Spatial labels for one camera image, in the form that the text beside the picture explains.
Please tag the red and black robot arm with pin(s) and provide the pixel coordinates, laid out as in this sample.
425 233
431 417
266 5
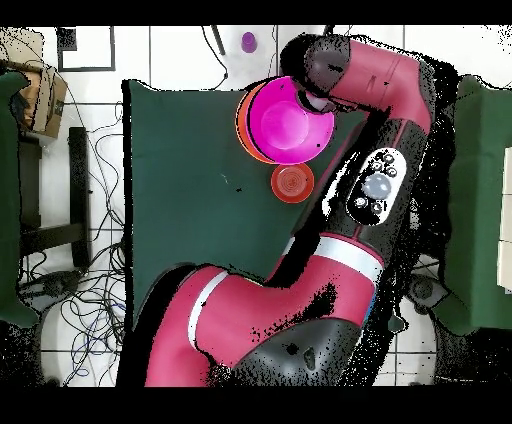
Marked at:
260 312

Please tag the black tripod leg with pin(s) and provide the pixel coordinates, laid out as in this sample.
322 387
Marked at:
218 40
328 29

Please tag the black chair frame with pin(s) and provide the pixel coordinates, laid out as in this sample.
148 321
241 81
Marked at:
78 180

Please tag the pink plastic bowl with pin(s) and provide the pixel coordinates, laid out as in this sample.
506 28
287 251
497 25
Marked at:
284 124

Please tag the cardboard box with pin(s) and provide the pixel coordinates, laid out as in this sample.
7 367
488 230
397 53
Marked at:
48 104

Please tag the black square frame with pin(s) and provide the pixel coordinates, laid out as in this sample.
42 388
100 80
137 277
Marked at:
113 48

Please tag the red plastic bowl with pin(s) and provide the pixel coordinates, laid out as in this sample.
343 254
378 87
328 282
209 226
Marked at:
292 184

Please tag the white box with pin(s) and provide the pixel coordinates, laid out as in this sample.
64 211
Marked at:
506 240

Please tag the purple plastic cup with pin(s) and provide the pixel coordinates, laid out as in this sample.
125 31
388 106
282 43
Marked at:
248 43

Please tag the green cloth side table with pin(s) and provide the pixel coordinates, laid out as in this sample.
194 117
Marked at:
480 200
8 200

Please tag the black stand base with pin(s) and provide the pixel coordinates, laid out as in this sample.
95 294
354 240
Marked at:
52 286
426 291

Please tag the dark green table cloth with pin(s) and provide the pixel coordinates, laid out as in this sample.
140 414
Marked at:
180 200

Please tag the orange plastic bowl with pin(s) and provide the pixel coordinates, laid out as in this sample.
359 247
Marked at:
241 128

